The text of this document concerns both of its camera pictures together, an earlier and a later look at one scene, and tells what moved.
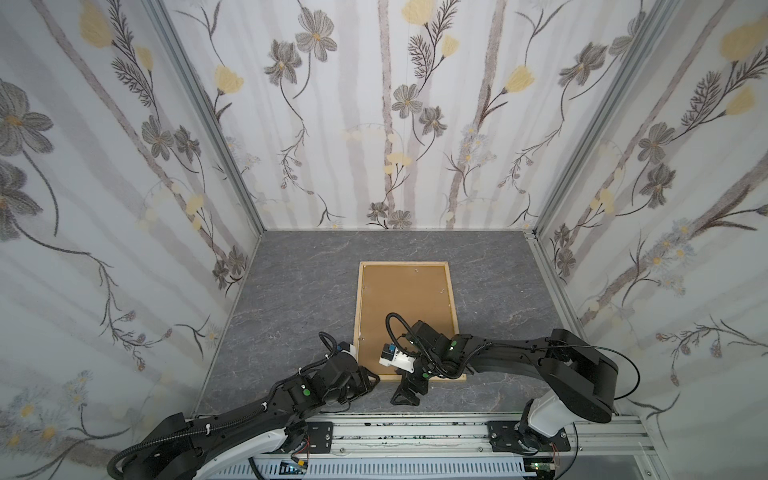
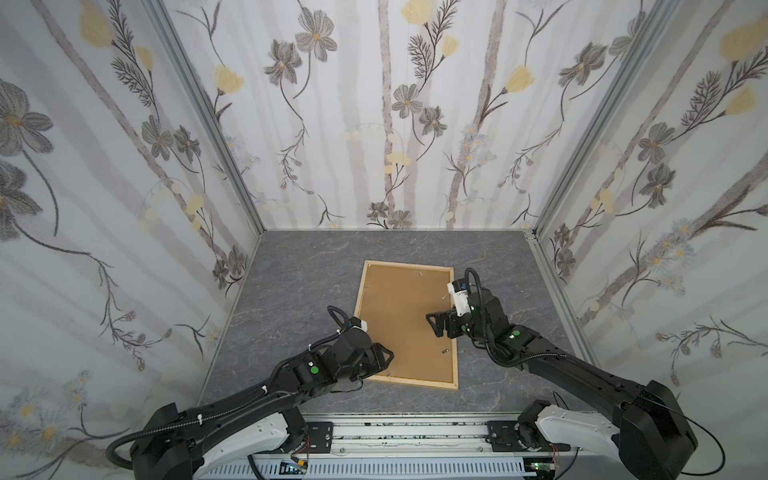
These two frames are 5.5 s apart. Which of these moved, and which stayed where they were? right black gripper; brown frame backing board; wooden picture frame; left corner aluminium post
Moved: right black gripper
Stayed: brown frame backing board; left corner aluminium post; wooden picture frame
